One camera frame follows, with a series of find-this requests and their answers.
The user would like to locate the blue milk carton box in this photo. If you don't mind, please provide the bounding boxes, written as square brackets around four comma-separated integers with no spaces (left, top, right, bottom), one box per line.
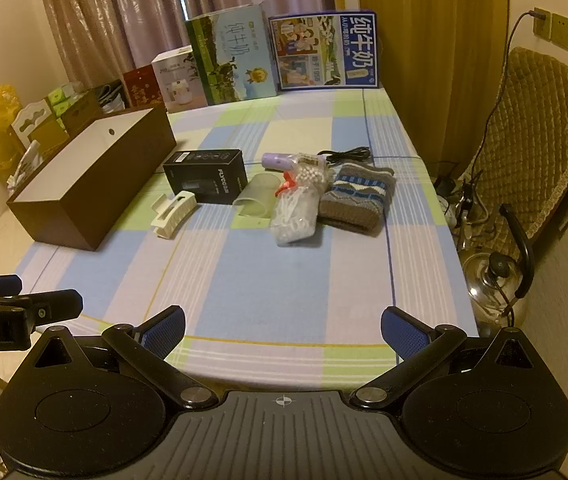
[267,9,380,92]

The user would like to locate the white crumpled plastic bag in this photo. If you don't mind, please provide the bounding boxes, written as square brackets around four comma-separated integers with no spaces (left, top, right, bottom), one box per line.
[6,142,40,191]

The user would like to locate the brown storage box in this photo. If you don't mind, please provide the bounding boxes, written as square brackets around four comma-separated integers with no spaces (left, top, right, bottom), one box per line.
[6,106,178,252]

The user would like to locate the green milk carton box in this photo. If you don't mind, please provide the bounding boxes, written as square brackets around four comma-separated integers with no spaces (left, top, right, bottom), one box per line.
[184,3,280,107]

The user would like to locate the beige wall socket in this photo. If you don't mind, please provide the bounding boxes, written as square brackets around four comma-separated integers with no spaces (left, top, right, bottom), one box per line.
[533,7,568,52]

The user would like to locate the red gift box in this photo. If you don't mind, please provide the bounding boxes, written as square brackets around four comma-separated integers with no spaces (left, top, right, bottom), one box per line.
[122,64,165,109]

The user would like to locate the red snack packet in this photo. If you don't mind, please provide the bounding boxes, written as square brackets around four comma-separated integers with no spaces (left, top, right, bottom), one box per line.
[276,170,298,196]

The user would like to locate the yellow curtain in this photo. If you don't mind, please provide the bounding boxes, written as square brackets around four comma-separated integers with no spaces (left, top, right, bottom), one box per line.
[354,0,516,177]

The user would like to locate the quilted chair cover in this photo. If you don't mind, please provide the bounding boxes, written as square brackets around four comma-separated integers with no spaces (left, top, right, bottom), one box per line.
[458,45,568,272]

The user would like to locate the mauve curtain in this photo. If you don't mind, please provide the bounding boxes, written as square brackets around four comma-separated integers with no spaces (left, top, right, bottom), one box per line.
[33,0,338,92]

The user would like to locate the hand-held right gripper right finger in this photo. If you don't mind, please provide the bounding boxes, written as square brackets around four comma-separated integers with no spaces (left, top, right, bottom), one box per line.
[348,305,541,409]

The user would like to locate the white humidifier box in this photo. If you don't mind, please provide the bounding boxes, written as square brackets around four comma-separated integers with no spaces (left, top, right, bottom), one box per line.
[151,45,210,114]

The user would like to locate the cream hair claw clip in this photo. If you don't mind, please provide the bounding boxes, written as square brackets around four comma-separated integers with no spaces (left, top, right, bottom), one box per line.
[150,191,199,239]

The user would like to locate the translucent plastic cup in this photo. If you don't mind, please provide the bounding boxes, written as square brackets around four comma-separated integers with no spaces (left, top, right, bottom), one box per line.
[232,171,285,220]

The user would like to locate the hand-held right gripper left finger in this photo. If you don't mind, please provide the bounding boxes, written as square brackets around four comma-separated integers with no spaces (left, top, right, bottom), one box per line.
[31,305,221,410]

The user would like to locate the knitted grey patterned socks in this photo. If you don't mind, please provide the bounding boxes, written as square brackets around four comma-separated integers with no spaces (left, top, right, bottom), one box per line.
[317,162,396,237]

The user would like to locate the black charger cable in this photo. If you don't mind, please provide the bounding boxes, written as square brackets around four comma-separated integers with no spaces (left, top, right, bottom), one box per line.
[473,9,548,177]

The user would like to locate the steel kettle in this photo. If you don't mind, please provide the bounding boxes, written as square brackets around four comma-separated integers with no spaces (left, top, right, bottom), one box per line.
[458,203,538,339]

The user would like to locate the purple tube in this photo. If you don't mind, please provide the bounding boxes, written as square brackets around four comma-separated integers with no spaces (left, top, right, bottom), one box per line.
[260,152,300,171]

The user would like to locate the green tissue packs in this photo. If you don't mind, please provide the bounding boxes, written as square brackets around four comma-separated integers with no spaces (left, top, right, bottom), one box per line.
[46,84,88,116]

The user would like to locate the black product box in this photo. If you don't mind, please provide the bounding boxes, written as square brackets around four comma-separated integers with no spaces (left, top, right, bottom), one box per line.
[162,148,249,205]

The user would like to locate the clear bag of cotton swabs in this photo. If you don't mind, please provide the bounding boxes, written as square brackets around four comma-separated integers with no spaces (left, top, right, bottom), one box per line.
[269,182,321,248]

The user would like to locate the white bucket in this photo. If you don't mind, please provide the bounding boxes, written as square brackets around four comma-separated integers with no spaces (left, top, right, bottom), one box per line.
[99,84,127,112]

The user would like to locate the tangle of floor cables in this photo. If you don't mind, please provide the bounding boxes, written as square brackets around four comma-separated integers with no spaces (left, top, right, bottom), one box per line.
[433,161,491,242]

